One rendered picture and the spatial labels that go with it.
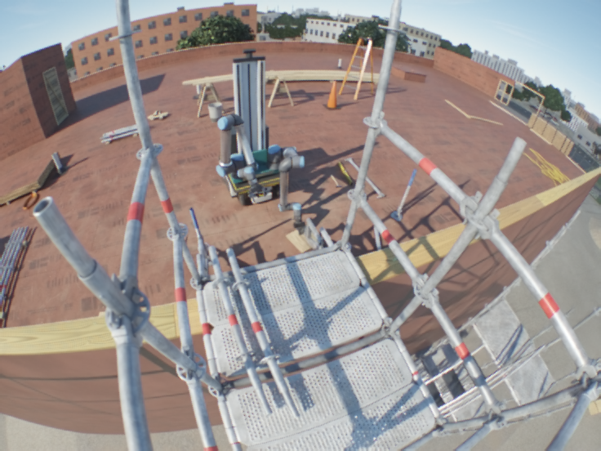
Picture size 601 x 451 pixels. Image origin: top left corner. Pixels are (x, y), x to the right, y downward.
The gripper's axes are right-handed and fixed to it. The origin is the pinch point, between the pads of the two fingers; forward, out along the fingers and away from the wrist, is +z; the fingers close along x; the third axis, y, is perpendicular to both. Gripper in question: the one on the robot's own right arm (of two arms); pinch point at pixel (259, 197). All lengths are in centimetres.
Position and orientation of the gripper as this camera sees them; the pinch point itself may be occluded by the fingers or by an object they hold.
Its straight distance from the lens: 275.0
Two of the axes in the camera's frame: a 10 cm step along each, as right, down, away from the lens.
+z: 2.7, 8.3, 4.9
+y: -5.3, -2.9, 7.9
